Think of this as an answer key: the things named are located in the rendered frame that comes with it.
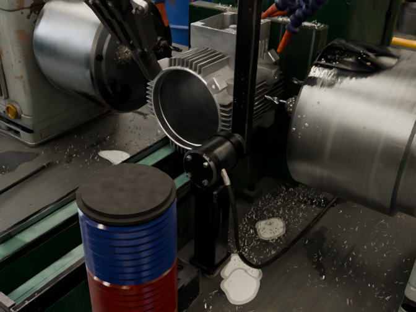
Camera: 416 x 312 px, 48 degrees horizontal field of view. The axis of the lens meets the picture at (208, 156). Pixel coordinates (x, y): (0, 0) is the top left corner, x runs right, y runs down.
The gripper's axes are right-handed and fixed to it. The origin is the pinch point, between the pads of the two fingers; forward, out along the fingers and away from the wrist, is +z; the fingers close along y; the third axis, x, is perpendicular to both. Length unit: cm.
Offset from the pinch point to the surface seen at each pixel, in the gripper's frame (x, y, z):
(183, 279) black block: 27.2, -21.7, 12.5
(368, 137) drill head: 0.2, -38.9, 2.6
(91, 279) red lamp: 35, -35, -27
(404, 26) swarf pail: -343, 62, 315
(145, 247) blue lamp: 32, -39, -29
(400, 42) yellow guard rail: -173, 12, 162
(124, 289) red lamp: 35, -38, -27
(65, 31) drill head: -1.9, 23.7, 1.2
